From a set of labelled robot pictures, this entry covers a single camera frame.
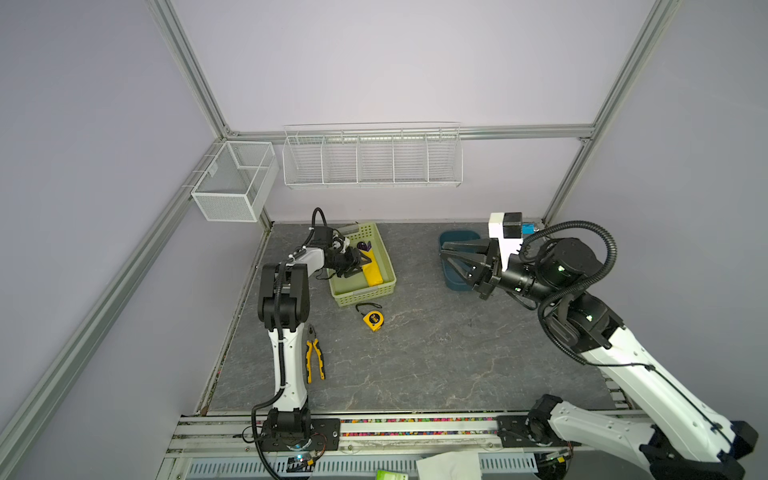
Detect yellow paper napkin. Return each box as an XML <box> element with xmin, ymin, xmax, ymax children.
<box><xmin>361</xmin><ymin>250</ymin><xmax>384</xmax><ymax>287</ymax></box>

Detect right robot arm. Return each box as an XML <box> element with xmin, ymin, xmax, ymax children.
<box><xmin>440</xmin><ymin>213</ymin><xmax>759</xmax><ymax>479</ymax></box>

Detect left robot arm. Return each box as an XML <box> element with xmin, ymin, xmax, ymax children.
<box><xmin>255</xmin><ymin>207</ymin><xmax>367</xmax><ymax>450</ymax></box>

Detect teal plastic tray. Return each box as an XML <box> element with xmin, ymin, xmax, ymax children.
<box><xmin>437</xmin><ymin>230</ymin><xmax>484</xmax><ymax>293</ymax></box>

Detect light green perforated basket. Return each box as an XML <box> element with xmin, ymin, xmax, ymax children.
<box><xmin>329</xmin><ymin>222</ymin><xmax>397</xmax><ymax>308</ymax></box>

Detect yellow tape measure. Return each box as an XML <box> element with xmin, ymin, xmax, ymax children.
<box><xmin>355</xmin><ymin>302</ymin><xmax>384</xmax><ymax>332</ymax></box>

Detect yellow black pliers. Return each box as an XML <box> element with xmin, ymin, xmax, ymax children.
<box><xmin>305</xmin><ymin>325</ymin><xmax>326</xmax><ymax>384</ymax></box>

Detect white paper sheet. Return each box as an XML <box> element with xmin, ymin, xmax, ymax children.
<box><xmin>416</xmin><ymin>451</ymin><xmax>482</xmax><ymax>480</ymax></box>

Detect green small object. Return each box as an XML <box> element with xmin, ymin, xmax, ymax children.
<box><xmin>375</xmin><ymin>470</ymin><xmax>409</xmax><ymax>480</ymax></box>

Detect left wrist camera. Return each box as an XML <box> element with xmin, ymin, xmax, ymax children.
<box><xmin>331</xmin><ymin>230</ymin><xmax>349</xmax><ymax>254</ymax></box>

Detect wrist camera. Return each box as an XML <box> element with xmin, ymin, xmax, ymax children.
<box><xmin>331</xmin><ymin>230</ymin><xmax>349</xmax><ymax>254</ymax></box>
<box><xmin>488</xmin><ymin>212</ymin><xmax>536</xmax><ymax>271</ymax></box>

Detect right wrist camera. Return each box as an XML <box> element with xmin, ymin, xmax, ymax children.
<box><xmin>488</xmin><ymin>212</ymin><xmax>536</xmax><ymax>271</ymax></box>

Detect long white wire shelf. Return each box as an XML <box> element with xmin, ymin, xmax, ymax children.
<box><xmin>283</xmin><ymin>122</ymin><xmax>464</xmax><ymax>188</ymax></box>

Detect small white wire basket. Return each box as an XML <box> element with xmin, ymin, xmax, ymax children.
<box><xmin>192</xmin><ymin>141</ymin><xmax>280</xmax><ymax>223</ymax></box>

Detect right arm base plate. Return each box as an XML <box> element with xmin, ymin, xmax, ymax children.
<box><xmin>496</xmin><ymin>415</ymin><xmax>579</xmax><ymax>448</ymax></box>

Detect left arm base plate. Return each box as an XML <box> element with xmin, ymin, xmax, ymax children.
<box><xmin>256</xmin><ymin>417</ymin><xmax>341</xmax><ymax>452</ymax></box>

